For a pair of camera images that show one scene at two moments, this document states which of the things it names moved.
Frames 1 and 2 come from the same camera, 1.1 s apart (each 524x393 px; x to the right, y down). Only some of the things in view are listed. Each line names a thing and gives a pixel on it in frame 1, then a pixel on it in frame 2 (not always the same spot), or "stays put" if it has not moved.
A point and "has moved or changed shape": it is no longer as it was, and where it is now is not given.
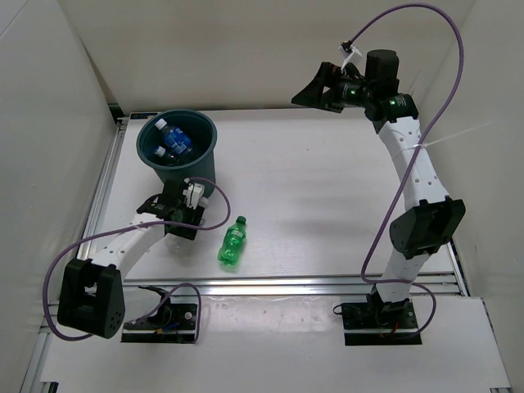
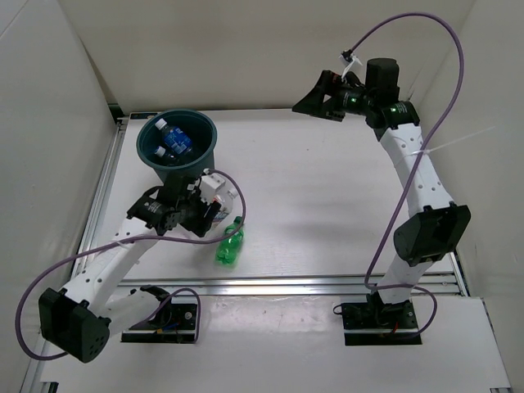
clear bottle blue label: x=174 y=137 stays put
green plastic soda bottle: x=232 y=242 stays put
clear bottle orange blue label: x=203 y=201 has moved or changed shape
